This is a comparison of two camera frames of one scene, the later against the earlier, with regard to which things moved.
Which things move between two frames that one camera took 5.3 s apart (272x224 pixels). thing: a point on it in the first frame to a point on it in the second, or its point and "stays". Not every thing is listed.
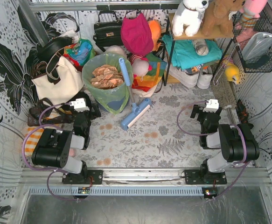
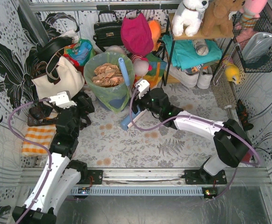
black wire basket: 260,46 stays
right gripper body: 195,111 to 138,104
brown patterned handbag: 45,113 stays
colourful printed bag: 79,52 stays
